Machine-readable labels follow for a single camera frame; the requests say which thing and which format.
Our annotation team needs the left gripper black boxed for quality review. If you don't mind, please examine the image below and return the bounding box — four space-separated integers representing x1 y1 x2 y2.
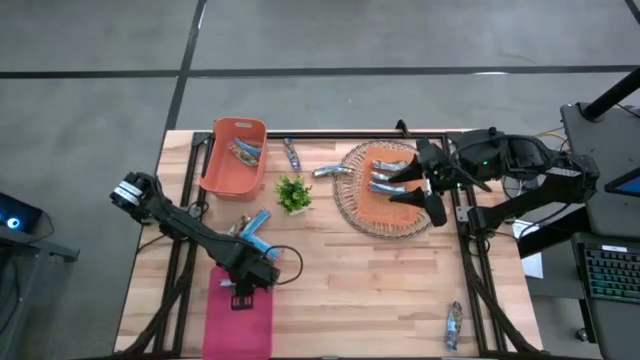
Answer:
219 242 282 311

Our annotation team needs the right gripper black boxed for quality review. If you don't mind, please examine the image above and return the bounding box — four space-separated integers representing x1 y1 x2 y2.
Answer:
388 139 464 228

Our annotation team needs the silver blue granola bar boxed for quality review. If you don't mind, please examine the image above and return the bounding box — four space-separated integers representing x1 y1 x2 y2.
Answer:
444 300 464 352
372 159 410 172
368 182 407 196
228 144 260 167
312 164 355 179

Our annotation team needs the orange plastic bin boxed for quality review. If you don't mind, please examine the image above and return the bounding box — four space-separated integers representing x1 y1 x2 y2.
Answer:
198 117 269 203

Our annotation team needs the dark blue granola bar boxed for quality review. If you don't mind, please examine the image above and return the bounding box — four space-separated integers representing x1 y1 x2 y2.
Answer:
282 137 303 171

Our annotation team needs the pink plastic bin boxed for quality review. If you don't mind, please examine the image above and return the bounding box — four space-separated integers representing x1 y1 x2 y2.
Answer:
202 264 275 360

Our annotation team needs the round wicker basket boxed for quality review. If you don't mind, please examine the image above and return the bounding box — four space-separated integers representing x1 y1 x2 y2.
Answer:
332 139 441 240

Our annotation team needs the small green potted plant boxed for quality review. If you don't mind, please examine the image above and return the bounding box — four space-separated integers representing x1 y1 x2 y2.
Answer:
273 174 314 216

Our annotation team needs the white paper sheet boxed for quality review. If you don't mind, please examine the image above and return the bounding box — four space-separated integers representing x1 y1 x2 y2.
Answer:
522 252 545 280

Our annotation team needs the dark grey desk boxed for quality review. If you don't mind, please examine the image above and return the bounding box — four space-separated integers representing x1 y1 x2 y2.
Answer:
559 102 640 360

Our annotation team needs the black monitor with blue screen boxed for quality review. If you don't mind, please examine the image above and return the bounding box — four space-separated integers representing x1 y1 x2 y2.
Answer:
603 167 640 199

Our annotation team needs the black pole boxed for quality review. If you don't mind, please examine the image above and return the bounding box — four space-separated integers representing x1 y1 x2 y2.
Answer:
582 67 640 122

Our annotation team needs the backlit keyboard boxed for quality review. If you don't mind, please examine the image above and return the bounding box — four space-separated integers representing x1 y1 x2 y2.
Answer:
582 243 640 304

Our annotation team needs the grey metal cart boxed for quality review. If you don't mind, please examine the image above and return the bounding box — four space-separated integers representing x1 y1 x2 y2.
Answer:
0 224 81 360

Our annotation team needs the black computer with blue light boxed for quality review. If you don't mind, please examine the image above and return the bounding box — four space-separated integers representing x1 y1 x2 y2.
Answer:
0 192 44 235

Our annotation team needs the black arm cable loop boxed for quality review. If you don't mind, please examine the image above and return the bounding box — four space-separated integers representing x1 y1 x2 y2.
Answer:
263 244 305 287

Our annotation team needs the black aluminium table frame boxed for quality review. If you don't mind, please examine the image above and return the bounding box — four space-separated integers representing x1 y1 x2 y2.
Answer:
117 119 544 360

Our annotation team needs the yellow cable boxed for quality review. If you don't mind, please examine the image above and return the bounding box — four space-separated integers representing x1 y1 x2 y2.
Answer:
532 129 569 142

